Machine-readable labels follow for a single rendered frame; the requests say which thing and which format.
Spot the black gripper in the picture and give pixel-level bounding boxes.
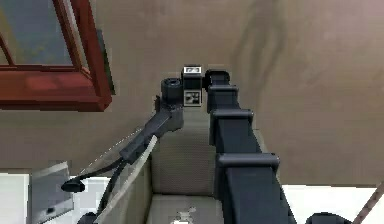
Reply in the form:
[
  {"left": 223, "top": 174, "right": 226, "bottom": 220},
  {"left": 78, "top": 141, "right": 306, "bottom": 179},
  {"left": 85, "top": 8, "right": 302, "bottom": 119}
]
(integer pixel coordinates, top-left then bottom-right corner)
[{"left": 119, "top": 77, "right": 185, "bottom": 166}]

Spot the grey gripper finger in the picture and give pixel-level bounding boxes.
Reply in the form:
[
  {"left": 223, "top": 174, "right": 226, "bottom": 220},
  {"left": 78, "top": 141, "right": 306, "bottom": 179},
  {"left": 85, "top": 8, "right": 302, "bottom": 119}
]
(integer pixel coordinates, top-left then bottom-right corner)
[
  {"left": 76, "top": 161, "right": 130, "bottom": 224},
  {"left": 61, "top": 156, "right": 128, "bottom": 194}
]

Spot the grey box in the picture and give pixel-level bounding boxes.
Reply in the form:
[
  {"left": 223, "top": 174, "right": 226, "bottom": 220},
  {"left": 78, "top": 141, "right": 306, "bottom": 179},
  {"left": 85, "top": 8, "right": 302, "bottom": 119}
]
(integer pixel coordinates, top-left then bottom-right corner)
[{"left": 28, "top": 161, "right": 75, "bottom": 224}]

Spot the red framed window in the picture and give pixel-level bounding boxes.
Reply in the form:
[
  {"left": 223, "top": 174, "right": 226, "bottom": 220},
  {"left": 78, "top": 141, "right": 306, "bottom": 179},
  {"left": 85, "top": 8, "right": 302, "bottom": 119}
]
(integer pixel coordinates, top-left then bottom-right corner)
[{"left": 0, "top": 0, "right": 116, "bottom": 113}]

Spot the black rounded object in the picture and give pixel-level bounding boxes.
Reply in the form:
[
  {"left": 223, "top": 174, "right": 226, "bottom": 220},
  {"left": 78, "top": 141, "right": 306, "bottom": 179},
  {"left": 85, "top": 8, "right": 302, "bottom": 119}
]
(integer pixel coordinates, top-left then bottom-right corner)
[{"left": 305, "top": 212, "right": 353, "bottom": 224}]

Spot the brown thin pole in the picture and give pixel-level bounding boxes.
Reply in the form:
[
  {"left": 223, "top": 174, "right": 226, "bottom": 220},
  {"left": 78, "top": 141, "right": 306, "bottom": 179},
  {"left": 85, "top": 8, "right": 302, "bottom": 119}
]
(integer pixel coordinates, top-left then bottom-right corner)
[{"left": 353, "top": 181, "right": 384, "bottom": 224}]

